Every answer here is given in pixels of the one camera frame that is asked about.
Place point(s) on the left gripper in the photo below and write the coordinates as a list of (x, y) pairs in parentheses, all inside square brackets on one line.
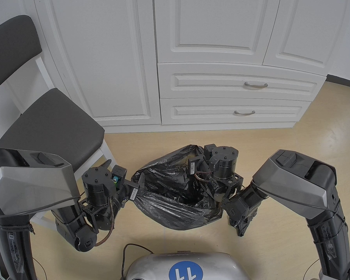
[(133, 193)]

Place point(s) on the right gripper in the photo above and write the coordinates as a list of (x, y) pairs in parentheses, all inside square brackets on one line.
[(192, 165)]

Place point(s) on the black plastic bag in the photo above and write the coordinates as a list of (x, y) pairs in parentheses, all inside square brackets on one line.
[(169, 211)]

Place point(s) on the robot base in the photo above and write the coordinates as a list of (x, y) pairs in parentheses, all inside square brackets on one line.
[(186, 264)]

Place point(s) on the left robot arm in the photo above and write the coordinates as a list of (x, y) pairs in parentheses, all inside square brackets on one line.
[(32, 182)]

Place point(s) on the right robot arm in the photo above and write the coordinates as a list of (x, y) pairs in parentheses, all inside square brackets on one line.
[(294, 182)]

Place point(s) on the crumpled black plastic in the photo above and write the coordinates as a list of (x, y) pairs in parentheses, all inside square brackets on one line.
[(245, 225)]

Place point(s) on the grey and white chair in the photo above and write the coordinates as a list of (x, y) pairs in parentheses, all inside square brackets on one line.
[(46, 127)]

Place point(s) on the white wardrobe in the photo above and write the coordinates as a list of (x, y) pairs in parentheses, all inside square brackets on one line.
[(105, 54)]

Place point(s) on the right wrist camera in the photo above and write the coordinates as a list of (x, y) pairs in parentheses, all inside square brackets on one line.
[(210, 150)]

